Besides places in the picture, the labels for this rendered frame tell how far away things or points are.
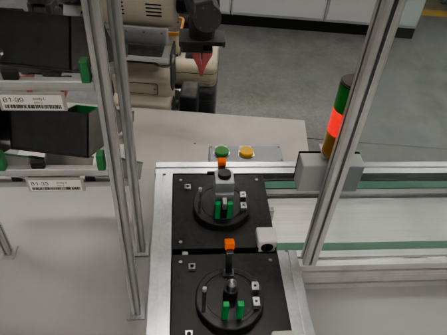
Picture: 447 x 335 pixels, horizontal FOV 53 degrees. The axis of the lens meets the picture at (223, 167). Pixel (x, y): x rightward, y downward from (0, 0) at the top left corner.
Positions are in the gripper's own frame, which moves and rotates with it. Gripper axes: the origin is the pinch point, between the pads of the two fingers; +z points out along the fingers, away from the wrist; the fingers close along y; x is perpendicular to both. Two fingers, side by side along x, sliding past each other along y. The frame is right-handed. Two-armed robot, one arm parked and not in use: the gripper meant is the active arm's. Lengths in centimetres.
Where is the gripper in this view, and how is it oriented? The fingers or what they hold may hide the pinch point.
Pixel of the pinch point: (201, 71)
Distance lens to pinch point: 109.2
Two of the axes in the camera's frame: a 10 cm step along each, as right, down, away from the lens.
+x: -0.5, -6.7, 7.4
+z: -0.5, 7.5, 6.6
